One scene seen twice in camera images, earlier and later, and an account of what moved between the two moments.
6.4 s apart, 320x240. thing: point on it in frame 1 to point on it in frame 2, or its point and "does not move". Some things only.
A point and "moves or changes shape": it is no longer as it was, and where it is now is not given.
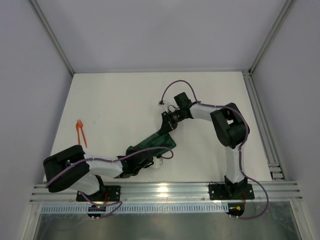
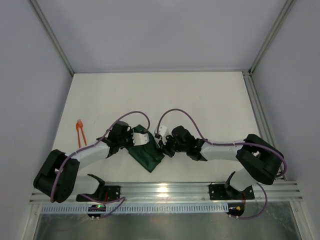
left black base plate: [110, 193] does not move
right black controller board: [236, 208] does not move
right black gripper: [166, 122] to [165, 144]
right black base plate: [231, 191] does not move
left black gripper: [141, 157] to [129, 136]
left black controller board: [94, 208] does not move
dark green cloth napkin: [163, 139] moves or changes shape
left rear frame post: [46, 22] does not move
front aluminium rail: [273, 191] does not move
